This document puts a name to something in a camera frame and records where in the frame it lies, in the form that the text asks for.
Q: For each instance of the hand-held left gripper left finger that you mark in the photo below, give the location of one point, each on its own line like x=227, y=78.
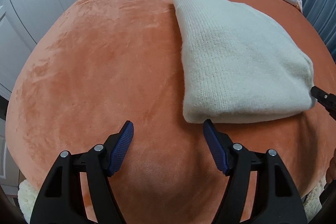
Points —
x=122, y=145

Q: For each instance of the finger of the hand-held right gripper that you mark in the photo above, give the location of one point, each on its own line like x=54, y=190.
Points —
x=324, y=98

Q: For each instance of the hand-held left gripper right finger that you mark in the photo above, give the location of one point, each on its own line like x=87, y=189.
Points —
x=214, y=145

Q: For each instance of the person's right hand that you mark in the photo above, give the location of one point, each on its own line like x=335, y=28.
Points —
x=332, y=166

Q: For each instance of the cream knitted sweater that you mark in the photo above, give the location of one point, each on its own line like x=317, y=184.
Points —
x=236, y=61

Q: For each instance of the cream fluffy rug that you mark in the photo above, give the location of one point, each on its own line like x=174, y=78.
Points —
x=27, y=196
x=313, y=195

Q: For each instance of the orange plush blanket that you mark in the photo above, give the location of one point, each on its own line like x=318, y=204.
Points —
x=105, y=69

